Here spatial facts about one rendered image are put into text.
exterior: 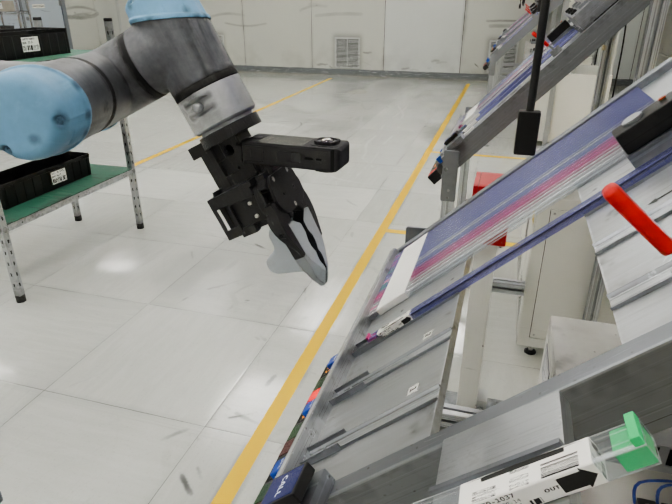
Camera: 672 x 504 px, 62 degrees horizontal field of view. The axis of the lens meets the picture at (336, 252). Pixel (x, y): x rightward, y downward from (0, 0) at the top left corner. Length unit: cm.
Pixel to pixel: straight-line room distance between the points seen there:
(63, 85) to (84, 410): 157
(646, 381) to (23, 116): 51
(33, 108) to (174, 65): 16
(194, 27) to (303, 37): 915
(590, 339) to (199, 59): 85
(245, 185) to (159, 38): 17
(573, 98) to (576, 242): 326
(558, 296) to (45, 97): 177
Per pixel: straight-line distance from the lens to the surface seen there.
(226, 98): 62
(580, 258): 199
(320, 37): 967
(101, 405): 202
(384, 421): 61
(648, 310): 48
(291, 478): 55
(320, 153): 59
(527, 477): 25
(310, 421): 71
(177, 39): 62
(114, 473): 178
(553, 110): 514
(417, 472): 51
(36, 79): 53
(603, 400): 45
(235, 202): 63
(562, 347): 111
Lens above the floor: 121
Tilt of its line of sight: 25 degrees down
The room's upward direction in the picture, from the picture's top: straight up
